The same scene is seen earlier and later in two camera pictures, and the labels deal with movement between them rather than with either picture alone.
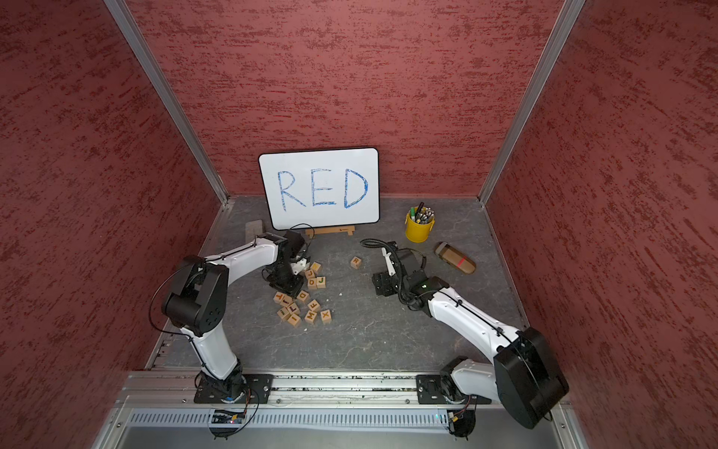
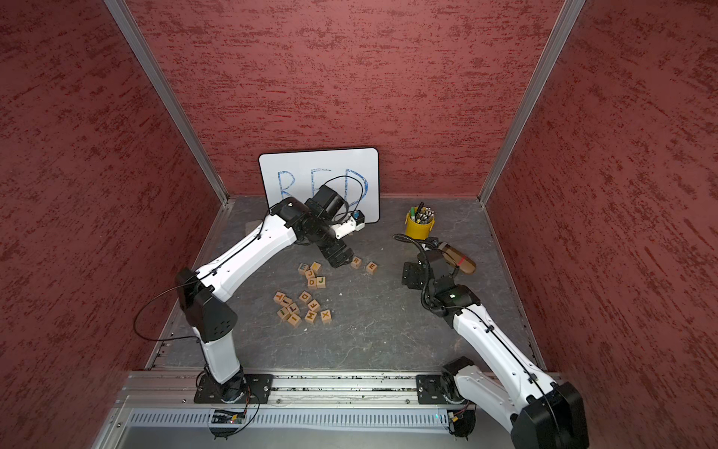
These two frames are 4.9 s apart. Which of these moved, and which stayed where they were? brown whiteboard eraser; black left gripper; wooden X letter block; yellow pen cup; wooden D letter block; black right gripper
Moved: black right gripper; black left gripper
Stayed: yellow pen cup; wooden D letter block; brown whiteboard eraser; wooden X letter block
